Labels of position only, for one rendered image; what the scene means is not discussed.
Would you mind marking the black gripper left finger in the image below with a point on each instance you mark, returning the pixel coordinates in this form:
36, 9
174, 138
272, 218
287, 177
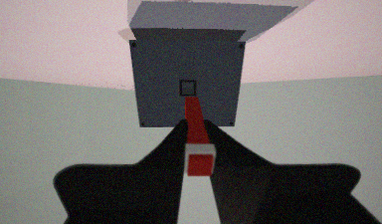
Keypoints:
153, 183

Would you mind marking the red square peg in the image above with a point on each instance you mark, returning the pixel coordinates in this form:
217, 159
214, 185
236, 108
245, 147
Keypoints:
199, 153

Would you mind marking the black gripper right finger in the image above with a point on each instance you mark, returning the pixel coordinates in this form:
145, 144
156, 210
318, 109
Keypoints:
245, 184

